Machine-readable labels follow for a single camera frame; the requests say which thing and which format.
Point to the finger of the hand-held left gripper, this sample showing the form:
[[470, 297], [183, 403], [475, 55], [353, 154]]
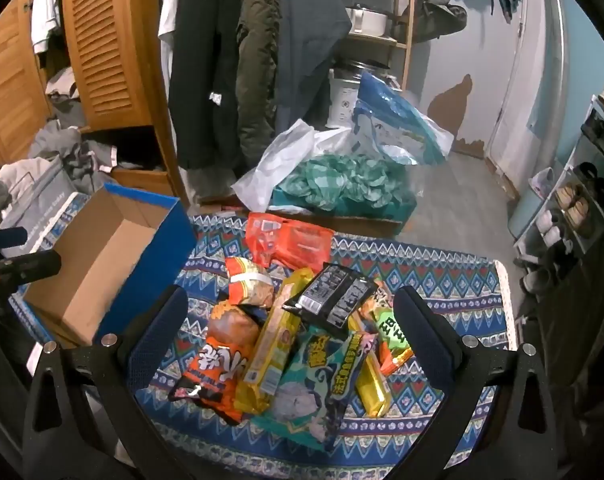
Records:
[[7, 237], [29, 266]]

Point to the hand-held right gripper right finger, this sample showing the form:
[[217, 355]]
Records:
[[419, 332]]

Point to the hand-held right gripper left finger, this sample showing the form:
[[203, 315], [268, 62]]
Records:
[[157, 332]]

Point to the orange packet with white print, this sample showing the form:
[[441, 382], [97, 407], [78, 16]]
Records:
[[217, 360]]

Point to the blue cardboard box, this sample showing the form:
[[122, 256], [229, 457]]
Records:
[[97, 260]]

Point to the black snack packet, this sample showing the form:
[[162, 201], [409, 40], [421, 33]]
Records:
[[332, 295]]

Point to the red and yellow snack packet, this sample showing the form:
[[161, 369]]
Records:
[[249, 285]]

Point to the long yellow snack packet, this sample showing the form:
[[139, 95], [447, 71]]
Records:
[[274, 345]]

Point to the teal snack packet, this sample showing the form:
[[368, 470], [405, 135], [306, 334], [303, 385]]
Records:
[[307, 395]]

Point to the orange packet with green label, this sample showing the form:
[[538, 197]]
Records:
[[389, 332]]

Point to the grey storage bag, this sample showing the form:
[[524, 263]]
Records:
[[37, 200]]

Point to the blue patterned blanket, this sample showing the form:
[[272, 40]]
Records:
[[432, 270]]

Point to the small yellow snack packet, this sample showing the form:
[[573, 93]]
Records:
[[374, 390]]

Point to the grey clothes pile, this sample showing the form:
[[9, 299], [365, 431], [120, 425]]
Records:
[[57, 145]]

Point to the wooden wardrobe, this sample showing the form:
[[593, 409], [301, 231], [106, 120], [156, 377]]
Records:
[[7, 85]]

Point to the orange transparent snack packet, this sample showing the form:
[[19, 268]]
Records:
[[292, 242]]

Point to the white shoes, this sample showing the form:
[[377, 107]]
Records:
[[549, 227]]

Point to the green checked cloth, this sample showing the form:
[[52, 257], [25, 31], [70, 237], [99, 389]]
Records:
[[342, 180]]

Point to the pink slipper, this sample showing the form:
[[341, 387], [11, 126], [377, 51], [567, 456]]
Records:
[[542, 180]]

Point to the brown shoes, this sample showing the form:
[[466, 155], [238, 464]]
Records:
[[574, 205]]

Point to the blue plastic bag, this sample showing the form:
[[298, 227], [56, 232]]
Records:
[[397, 115]]

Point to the white plastic bag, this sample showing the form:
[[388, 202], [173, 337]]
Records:
[[287, 155]]

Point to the louvred wooden wardrobe door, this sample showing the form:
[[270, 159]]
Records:
[[107, 35]]

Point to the black shoes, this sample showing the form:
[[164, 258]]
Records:
[[592, 180]]

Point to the white shirt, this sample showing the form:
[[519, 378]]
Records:
[[44, 5], [167, 15]]

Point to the black coat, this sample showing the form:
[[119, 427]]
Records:
[[202, 85]]

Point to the white door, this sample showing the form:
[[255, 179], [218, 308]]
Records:
[[527, 85]]

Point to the olive jacket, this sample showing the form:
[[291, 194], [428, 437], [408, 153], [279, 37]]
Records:
[[254, 60]]

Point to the wooden shelf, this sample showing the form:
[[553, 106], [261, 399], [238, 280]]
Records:
[[407, 25]]

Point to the white pot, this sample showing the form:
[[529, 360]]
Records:
[[367, 22]]

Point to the olive hanging bag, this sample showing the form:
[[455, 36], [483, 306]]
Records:
[[442, 15]]

